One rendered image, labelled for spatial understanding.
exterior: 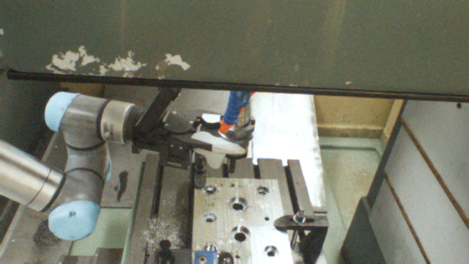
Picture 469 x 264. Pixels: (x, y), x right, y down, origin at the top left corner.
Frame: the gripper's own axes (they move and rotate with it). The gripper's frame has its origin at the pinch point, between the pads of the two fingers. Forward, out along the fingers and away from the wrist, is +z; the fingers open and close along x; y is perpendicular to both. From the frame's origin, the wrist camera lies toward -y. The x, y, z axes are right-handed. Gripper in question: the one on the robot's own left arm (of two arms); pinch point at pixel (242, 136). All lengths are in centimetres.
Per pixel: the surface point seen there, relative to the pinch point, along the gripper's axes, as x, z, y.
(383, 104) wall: -118, 48, 55
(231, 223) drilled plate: -12.3, -1.7, 35.7
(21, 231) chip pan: -19, -69, 67
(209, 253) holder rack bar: 16.0, -1.1, 12.3
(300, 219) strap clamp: -15.2, 14.6, 32.7
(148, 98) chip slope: -84, -51, 51
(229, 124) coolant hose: 17.7, 0.6, -14.3
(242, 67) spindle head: 32.7, 3.7, -29.7
